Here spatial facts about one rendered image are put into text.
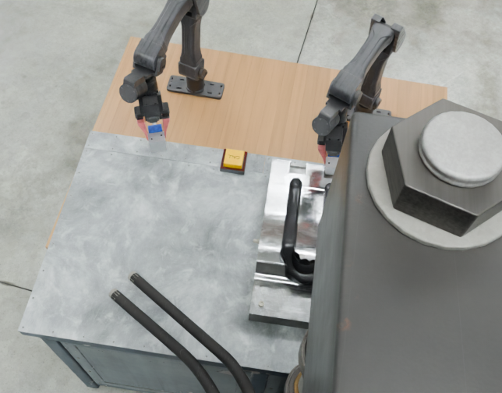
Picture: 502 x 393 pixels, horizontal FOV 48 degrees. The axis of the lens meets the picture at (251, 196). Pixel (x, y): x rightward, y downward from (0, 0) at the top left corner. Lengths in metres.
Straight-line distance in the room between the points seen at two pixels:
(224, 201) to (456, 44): 2.19
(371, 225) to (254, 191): 1.42
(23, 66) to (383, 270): 3.12
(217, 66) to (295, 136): 0.41
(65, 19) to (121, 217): 2.01
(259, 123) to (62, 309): 0.88
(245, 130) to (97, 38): 1.69
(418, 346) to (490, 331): 0.05
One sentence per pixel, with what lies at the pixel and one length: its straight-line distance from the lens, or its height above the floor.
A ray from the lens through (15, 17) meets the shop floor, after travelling 3.71.
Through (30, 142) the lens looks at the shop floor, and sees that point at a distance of 3.07.
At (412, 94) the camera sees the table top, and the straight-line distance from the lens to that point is 2.17.
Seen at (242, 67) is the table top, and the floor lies 0.80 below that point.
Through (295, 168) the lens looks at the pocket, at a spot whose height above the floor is 0.86.
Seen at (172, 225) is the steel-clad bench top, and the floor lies 0.80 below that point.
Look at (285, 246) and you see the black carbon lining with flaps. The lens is 1.61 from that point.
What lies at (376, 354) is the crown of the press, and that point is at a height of 2.01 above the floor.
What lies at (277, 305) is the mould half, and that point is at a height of 0.86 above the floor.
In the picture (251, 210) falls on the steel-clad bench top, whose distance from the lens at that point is 1.79.
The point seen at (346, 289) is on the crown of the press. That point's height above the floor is 2.00.
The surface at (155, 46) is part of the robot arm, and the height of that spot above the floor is 1.21.
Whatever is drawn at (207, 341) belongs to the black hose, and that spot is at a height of 0.90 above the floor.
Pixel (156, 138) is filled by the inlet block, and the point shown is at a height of 0.96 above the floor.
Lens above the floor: 2.36
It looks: 59 degrees down
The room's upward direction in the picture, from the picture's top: 4 degrees clockwise
